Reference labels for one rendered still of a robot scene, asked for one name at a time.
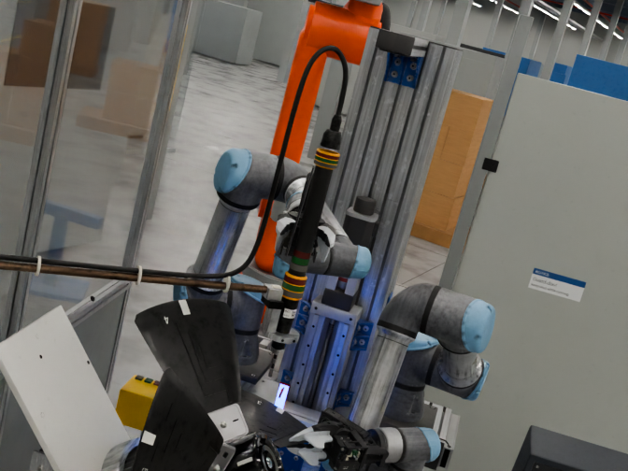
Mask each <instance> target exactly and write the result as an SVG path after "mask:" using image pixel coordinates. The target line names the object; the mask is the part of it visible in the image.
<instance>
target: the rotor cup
mask: <svg viewBox="0 0 628 471"><path fill-rule="evenodd" d="M228 445H231V446H233V447H235V454H234V456H233V458H232V459H231V461H230V463H229V464H228V465H227V467H226V468H225V470H224V471H284V466H283V462H282V460H281V457H280V455H279V452H278V449H277V447H276V445H275V444H274V442H273V441H272V439H271V438H270V437H269V436H268V435H267V434H265V433H263V432H257V433H254V434H252V435H248V436H245V437H243V438H240V439H238V440H236V441H233V442H231V443H228ZM250 457H252V461H251V462H248V463H246V464H242V465H240V466H237V463H238V462H240V461H243V460H245V459H248V458H250ZM266 457H268V458H269V459H270V460H271V461H272V468H269V467H268V465H267V463H266Z"/></svg>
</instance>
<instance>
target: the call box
mask: <svg viewBox="0 0 628 471"><path fill-rule="evenodd" d="M135 377H136V375H134V376H133V377H132V378H131V379H130V380H129V381H128V382H127V383H126V384H125V385H124V386H123V387H122V388H121V389H120V393H119V398H118V403H117V406H116V412H117V414H118V416H119V418H120V420H121V423H122V424H123V425H126V426H129V427H132V428H135V429H138V430H141V431H143V428H144V425H145V422H146V419H147V417H148V414H149V411H150V406H151V403H152V401H153V398H154V395H155V393H156V391H157V388H158V386H156V385H153V383H154V381H153V382H152V383H151V384H149V383H147V382H144V380H145V379H146V378H143V379H142V381H141V380H137V379H135Z"/></svg>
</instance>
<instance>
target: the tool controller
mask: <svg viewBox="0 0 628 471"><path fill-rule="evenodd" d="M512 471H628V454H627V453H624V452H620V451H617V450H612V449H609V448H606V447H603V446H599V445H596V444H593V443H590V442H587V441H584V440H580V439H577V438H574V437H572V436H568V435H563V434H559V433H556V432H553V431H550V430H547V429H544V428H541V427H537V426H534V425H531V426H530V428H529V430H528V432H527V435H526V437H525V439H524V441H523V444H522V446H521V450H520V452H519V455H518V457H517V460H516V462H515V463H514V466H513V468H512Z"/></svg>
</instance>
